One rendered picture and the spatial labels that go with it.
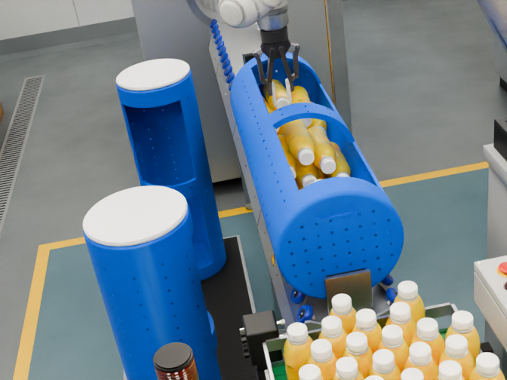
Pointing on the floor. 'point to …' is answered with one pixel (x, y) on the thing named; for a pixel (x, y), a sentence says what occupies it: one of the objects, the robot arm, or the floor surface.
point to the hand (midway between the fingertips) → (281, 93)
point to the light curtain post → (338, 59)
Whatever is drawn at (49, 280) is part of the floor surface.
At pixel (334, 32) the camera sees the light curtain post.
